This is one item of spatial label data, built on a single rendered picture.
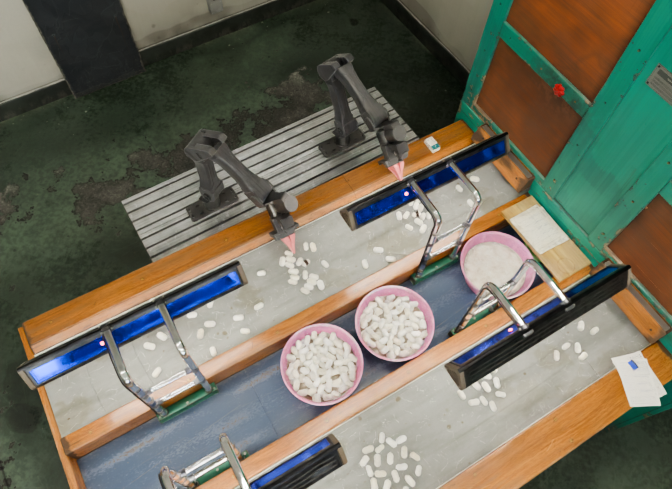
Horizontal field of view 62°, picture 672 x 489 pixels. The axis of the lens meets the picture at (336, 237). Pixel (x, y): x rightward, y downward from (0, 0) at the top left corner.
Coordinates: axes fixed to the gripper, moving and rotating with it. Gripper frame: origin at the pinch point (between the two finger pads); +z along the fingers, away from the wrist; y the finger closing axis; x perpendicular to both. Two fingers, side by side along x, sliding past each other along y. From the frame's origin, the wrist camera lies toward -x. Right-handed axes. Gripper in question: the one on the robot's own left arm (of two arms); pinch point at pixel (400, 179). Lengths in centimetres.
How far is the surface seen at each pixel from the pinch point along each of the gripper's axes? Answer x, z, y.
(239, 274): -33, -3, -72
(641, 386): -63, 81, 25
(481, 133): -1.6, -2.8, 38.2
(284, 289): -4, 17, -58
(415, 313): -24, 39, -23
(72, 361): -32, -1, -121
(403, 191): -33.2, -3.7, -15.9
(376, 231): -1.8, 13.6, -17.1
